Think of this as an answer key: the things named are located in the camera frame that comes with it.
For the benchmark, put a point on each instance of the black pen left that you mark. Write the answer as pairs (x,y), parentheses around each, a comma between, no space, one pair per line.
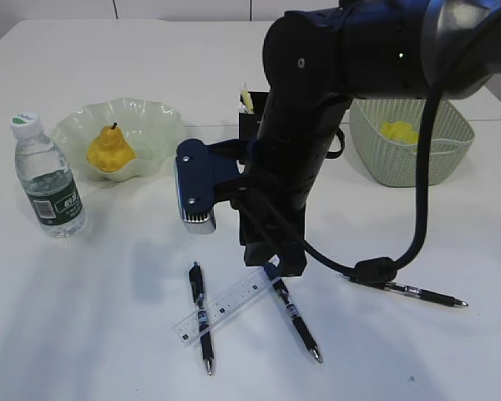
(198,293)

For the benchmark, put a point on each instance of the black pen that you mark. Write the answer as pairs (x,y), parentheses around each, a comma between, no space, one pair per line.
(273,273)
(198,293)
(410,291)

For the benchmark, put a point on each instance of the clear water bottle green label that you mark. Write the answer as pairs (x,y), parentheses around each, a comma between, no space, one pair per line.
(46,178)

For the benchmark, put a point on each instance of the blue black right robot arm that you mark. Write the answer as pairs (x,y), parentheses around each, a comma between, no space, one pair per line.
(428,50)

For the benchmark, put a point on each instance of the transparent plastic ruler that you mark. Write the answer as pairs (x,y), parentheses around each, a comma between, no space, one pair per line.
(226,304)

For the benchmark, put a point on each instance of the green wavy glass plate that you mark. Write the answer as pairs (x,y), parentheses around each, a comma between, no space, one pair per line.
(151,129)

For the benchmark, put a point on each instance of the green woven plastic basket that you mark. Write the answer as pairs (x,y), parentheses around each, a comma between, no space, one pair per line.
(394,165)

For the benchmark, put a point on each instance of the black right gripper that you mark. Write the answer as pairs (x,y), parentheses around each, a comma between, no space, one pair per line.
(305,56)

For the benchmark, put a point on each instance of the yellow pear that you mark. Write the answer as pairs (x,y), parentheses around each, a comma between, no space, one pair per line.
(109,151)

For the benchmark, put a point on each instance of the yellow utility knife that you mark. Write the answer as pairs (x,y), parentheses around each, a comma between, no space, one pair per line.
(245,97)

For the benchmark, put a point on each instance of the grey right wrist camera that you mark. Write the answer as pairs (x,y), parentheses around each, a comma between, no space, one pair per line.
(206,175)

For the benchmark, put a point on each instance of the black pen right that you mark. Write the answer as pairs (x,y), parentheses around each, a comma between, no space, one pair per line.
(410,291)

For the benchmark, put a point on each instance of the black square pen holder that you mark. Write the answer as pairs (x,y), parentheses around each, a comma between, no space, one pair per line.
(249,124)

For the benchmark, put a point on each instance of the green utility knife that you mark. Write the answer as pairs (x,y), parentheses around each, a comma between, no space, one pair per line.
(242,109)

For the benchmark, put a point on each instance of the black pen middle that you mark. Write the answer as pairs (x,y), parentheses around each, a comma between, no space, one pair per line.
(273,273)

